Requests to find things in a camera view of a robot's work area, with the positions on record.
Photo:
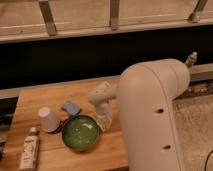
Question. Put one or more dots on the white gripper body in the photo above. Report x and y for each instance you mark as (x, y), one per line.
(104, 116)

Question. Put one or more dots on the green ceramic bowl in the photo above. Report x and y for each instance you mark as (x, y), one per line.
(80, 133)

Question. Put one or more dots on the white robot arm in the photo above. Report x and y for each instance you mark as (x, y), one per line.
(144, 94)

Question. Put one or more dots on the blue sponge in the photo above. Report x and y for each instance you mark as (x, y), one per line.
(71, 108)

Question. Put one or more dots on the white paper cup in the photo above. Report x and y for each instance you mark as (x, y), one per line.
(48, 119)

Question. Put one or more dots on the white lotion bottle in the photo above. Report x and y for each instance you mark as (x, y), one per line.
(30, 151)

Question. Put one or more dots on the middle metal bracket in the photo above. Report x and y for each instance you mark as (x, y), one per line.
(114, 14)

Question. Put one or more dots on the metal bracket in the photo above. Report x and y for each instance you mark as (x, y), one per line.
(47, 17)
(114, 14)
(195, 15)

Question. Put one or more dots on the left metal bracket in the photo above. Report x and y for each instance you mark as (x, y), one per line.
(47, 17)

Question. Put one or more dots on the right metal bracket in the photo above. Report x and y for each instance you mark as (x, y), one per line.
(195, 15)

